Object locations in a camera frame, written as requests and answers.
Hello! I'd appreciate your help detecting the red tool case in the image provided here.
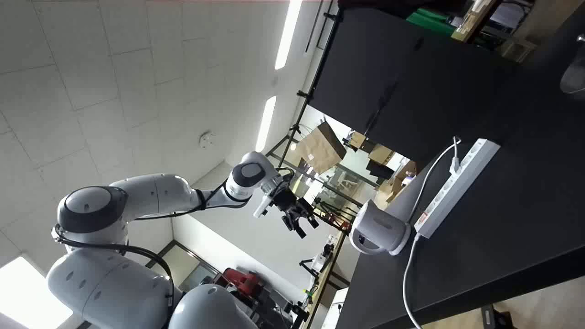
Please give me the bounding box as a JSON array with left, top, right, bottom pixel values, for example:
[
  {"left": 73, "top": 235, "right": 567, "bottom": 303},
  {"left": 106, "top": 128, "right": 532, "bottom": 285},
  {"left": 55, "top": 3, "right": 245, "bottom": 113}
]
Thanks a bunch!
[{"left": 217, "top": 266, "right": 263, "bottom": 303}]

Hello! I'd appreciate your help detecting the white power strip cord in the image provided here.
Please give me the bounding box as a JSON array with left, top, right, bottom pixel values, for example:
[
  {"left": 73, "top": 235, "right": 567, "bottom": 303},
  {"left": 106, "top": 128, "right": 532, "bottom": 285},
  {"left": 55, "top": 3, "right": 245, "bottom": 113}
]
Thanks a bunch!
[{"left": 398, "top": 232, "right": 424, "bottom": 329}]

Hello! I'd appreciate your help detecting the black backdrop panel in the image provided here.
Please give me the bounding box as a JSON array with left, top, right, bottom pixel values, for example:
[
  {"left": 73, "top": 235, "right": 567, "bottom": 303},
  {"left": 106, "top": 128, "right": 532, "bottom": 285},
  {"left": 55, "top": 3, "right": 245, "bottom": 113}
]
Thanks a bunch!
[{"left": 309, "top": 5, "right": 526, "bottom": 166}]

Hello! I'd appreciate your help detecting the white electric kettle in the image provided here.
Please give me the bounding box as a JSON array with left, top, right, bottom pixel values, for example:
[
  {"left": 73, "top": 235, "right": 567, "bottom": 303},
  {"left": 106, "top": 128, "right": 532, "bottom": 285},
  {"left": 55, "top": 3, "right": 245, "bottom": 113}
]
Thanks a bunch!
[{"left": 347, "top": 160, "right": 435, "bottom": 257}]

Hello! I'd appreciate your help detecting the rectangular ceiling light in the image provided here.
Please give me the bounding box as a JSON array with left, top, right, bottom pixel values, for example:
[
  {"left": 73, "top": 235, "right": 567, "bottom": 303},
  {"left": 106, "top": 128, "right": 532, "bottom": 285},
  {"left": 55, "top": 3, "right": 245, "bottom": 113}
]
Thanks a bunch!
[
  {"left": 272, "top": 0, "right": 305, "bottom": 71},
  {"left": 254, "top": 95, "right": 278, "bottom": 153}
]

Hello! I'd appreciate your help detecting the white plugged-in cable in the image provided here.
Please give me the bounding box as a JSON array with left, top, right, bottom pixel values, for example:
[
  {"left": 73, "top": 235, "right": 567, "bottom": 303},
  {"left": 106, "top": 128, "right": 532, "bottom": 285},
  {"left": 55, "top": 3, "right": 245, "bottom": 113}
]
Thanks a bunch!
[{"left": 407, "top": 135, "right": 464, "bottom": 224}]

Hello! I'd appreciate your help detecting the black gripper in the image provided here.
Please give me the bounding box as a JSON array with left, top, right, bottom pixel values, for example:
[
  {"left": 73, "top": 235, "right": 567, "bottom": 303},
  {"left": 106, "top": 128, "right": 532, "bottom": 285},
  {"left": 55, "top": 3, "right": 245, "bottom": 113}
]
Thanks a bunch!
[{"left": 270, "top": 182, "right": 320, "bottom": 239}]

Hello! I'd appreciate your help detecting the white power strip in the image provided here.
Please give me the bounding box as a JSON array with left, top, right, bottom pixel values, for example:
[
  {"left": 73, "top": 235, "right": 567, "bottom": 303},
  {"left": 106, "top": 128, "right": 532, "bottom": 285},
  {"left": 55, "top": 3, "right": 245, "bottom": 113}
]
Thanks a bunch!
[{"left": 413, "top": 137, "right": 503, "bottom": 241}]

